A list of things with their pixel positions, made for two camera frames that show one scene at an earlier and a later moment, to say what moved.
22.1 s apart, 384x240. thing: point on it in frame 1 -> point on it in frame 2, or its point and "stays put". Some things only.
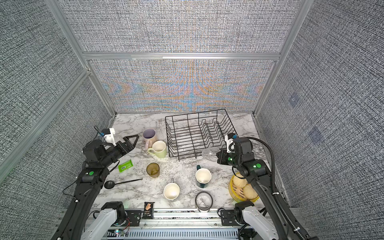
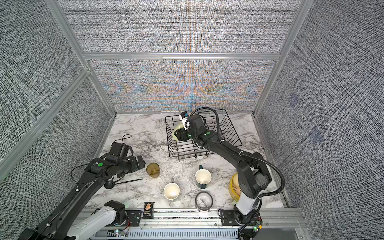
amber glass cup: [153, 169] stays put
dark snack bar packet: [148, 211] stays put
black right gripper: [222, 159] -> [182, 133]
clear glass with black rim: [204, 201] stays put
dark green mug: [203, 176] stays put
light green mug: [158, 149] -> [180, 126]
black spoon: [110, 184] stays put
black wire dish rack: [193, 135] stays put
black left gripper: [129, 146] -> [136, 165]
